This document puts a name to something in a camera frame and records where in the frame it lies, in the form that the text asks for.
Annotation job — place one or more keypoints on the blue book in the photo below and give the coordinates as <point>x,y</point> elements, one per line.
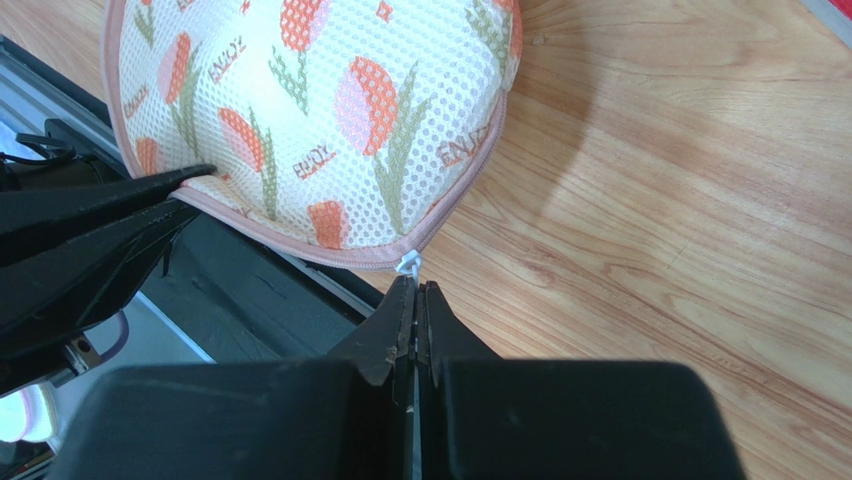
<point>835,15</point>

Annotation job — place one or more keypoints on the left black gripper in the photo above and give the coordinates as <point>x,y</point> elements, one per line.
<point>117,233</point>

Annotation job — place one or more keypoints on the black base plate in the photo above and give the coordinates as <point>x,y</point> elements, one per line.
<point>235,298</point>

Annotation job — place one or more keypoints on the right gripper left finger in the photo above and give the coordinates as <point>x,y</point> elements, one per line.
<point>344,415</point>

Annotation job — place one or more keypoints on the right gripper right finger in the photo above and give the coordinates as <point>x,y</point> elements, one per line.
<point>486,417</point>

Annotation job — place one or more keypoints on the floral mesh laundry bag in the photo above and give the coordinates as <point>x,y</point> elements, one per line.
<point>341,132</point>

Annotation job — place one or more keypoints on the aluminium frame rail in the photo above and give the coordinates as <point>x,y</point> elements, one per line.
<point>137,335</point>

